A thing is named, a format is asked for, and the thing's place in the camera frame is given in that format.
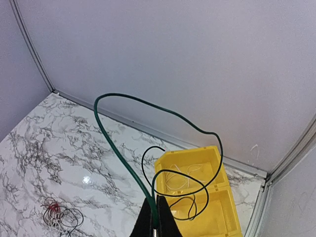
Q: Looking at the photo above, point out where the aluminium corner post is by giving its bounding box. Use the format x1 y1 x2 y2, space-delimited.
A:
9 0 59 95
243 118 316 237

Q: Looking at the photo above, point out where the right aluminium corner post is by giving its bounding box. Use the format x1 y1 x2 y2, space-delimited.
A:
243 118 316 237

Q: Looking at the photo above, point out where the green cable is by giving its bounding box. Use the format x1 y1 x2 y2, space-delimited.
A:
94 93 224 227

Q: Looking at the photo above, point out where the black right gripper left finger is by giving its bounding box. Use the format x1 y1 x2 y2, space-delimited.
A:
130 199 154 237

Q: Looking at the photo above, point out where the black cable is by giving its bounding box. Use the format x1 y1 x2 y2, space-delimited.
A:
142 146 210 221

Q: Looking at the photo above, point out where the yellow three-compartment bin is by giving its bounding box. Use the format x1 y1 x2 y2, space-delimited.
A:
155 146 242 237

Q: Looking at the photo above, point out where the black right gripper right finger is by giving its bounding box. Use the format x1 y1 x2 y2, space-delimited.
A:
157 196 182 237

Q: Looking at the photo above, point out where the left aluminium corner post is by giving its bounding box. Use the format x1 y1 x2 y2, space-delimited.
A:
9 0 59 95

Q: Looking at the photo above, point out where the white cable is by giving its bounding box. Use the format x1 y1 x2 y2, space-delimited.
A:
164 164 209 191

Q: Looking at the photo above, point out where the cable bundle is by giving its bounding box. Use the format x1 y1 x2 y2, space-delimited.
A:
40 197 84 237

